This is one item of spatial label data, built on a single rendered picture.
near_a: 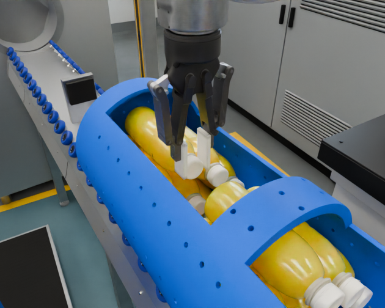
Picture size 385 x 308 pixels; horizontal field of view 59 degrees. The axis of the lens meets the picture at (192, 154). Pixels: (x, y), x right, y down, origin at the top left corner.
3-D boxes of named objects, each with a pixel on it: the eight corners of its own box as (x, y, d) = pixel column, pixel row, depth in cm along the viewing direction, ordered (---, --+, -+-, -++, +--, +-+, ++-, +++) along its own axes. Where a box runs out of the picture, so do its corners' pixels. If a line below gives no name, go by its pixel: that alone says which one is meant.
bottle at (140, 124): (151, 101, 71) (201, 139, 58) (158, 128, 75) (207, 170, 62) (120, 114, 68) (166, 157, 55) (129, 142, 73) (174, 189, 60)
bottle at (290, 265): (197, 203, 49) (294, 306, 37) (234, 172, 51) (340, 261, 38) (212, 225, 55) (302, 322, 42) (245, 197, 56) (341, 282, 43)
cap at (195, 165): (195, 150, 58) (201, 154, 57) (198, 167, 61) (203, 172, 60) (175, 160, 57) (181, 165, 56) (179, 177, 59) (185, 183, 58)
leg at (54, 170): (68, 198, 220) (43, 113, 184) (70, 204, 216) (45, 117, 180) (58, 202, 218) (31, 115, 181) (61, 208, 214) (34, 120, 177)
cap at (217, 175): (214, 183, 66) (220, 187, 65) (201, 179, 63) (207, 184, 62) (225, 165, 65) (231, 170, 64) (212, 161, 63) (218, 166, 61)
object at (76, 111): (98, 113, 122) (90, 71, 113) (102, 118, 119) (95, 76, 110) (70, 121, 118) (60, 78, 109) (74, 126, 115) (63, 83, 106)
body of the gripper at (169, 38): (203, 14, 49) (201, 76, 54) (150, 24, 45) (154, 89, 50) (236, 27, 44) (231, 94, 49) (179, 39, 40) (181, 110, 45)
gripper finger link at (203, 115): (187, 65, 49) (195, 61, 50) (199, 126, 57) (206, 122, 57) (202, 74, 47) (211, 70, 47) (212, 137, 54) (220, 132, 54)
